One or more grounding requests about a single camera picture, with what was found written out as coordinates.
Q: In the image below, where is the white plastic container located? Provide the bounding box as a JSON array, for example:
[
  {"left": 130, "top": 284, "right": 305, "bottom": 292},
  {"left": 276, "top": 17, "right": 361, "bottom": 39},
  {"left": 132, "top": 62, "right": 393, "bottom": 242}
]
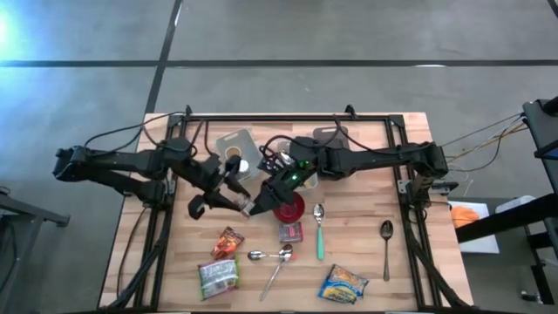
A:
[{"left": 493, "top": 194, "right": 538, "bottom": 215}]

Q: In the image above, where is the teal-handled metal spoon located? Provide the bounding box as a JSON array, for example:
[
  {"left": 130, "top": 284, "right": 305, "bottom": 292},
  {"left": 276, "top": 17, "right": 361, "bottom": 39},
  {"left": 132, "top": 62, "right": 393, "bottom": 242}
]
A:
[{"left": 312, "top": 202, "right": 327, "bottom": 262}]

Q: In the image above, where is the orange cloth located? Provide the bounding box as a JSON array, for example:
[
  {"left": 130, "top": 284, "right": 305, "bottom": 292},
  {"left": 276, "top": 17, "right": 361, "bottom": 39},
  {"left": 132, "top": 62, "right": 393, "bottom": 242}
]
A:
[{"left": 450, "top": 205, "right": 481, "bottom": 229}]

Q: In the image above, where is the red and black bowl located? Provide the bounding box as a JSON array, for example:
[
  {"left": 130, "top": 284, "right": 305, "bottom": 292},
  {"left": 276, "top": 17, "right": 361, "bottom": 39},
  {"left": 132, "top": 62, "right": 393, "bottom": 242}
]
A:
[{"left": 272, "top": 190, "right": 307, "bottom": 223}]

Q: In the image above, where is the orange-handled small spoon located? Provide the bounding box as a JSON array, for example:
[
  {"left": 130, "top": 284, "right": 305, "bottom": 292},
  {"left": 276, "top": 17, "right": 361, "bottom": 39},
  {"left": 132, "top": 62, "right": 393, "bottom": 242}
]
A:
[{"left": 247, "top": 249, "right": 298, "bottom": 263}]

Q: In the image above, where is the brown-handled metal spoon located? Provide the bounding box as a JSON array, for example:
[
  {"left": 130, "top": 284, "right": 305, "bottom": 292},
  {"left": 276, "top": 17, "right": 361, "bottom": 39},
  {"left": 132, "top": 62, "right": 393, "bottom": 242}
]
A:
[{"left": 379, "top": 219, "right": 395, "bottom": 283}]

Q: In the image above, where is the long silver spoon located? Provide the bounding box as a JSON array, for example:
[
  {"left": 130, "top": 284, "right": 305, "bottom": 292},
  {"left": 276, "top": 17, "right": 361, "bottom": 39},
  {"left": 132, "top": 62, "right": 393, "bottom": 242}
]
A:
[{"left": 258, "top": 243, "right": 295, "bottom": 303}]

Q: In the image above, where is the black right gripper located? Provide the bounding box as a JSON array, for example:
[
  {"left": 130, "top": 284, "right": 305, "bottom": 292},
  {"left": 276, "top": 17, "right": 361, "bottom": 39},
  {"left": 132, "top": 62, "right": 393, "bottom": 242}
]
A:
[{"left": 248, "top": 136, "right": 327, "bottom": 218}]

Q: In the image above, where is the small cork-stoppered glass jar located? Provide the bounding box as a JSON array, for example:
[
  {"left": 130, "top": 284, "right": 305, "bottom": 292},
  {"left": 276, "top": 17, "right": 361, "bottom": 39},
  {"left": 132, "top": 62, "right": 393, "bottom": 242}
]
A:
[{"left": 237, "top": 195, "right": 255, "bottom": 219}]

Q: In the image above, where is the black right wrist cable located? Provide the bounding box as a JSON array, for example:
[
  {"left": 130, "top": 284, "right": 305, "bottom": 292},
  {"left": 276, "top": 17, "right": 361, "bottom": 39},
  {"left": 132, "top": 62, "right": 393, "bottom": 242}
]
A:
[{"left": 258, "top": 132, "right": 308, "bottom": 167}]

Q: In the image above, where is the thin yellow cable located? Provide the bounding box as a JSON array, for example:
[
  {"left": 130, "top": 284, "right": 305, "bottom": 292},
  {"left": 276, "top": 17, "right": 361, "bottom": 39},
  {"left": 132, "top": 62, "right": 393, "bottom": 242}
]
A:
[{"left": 442, "top": 124, "right": 527, "bottom": 166}]

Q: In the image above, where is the white sheet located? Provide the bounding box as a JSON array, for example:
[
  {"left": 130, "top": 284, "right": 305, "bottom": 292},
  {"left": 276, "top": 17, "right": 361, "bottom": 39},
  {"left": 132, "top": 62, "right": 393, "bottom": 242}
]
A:
[{"left": 448, "top": 200, "right": 500, "bottom": 256}]

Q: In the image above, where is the black aluminium rig frame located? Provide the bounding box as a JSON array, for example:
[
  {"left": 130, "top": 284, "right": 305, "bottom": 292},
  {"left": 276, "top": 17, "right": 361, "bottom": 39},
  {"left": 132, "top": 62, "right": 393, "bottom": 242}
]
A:
[{"left": 106, "top": 104, "right": 476, "bottom": 313}]

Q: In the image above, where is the orange snack packet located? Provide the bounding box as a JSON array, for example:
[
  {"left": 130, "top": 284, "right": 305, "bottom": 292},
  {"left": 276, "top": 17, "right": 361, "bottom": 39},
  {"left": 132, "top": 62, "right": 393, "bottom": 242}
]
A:
[{"left": 210, "top": 225, "right": 246, "bottom": 262}]

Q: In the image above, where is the long thin black cable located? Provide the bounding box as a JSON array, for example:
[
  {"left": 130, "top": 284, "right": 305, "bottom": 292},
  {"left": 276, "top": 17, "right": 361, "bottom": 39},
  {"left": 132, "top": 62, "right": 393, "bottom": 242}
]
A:
[{"left": 81, "top": 110, "right": 189, "bottom": 150}]

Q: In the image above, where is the green and pink snack packet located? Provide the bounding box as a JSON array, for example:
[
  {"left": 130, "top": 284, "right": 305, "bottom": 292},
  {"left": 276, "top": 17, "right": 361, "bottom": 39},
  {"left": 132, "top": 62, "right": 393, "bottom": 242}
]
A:
[{"left": 197, "top": 256, "right": 242, "bottom": 303}]

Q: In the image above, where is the yellow and blue snack packet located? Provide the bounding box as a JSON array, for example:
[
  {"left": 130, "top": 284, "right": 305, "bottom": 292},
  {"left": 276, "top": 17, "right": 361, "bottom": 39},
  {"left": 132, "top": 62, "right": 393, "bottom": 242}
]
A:
[{"left": 316, "top": 263, "right": 371, "bottom": 305}]

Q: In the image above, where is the thin grey cable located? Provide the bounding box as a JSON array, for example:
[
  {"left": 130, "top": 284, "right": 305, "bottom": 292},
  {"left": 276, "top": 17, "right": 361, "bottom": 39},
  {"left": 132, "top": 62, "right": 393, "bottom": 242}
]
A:
[{"left": 438, "top": 112, "right": 528, "bottom": 149}]

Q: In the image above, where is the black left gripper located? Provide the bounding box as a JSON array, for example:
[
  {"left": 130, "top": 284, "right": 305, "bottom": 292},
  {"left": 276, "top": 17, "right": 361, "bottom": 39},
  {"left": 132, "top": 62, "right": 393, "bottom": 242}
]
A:
[{"left": 187, "top": 154, "right": 254, "bottom": 222}]

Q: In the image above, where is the black robot arm with cables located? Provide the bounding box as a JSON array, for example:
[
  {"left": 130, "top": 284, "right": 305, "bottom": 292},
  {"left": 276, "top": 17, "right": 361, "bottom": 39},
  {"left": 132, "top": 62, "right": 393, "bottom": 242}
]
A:
[{"left": 332, "top": 113, "right": 422, "bottom": 154}]

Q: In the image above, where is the black metal stand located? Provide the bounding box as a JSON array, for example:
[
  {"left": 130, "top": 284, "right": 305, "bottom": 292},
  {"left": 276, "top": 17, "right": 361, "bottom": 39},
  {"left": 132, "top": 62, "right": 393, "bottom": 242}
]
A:
[{"left": 0, "top": 186, "right": 71, "bottom": 306}]

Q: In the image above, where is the small black clamp device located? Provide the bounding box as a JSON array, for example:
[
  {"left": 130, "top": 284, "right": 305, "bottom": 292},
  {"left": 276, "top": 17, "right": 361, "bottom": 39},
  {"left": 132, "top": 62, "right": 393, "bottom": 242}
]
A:
[{"left": 428, "top": 179, "right": 460, "bottom": 196}]

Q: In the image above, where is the dark grey plastic bin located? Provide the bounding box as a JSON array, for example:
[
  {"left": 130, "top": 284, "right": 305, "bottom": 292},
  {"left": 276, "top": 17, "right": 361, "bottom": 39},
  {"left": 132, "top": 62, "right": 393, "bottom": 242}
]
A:
[{"left": 312, "top": 126, "right": 350, "bottom": 152}]

